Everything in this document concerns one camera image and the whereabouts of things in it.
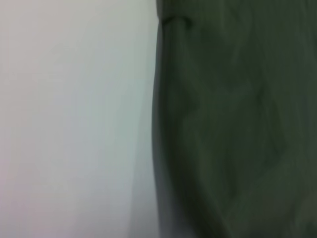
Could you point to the dark green shirt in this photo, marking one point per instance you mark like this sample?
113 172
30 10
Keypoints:
235 124

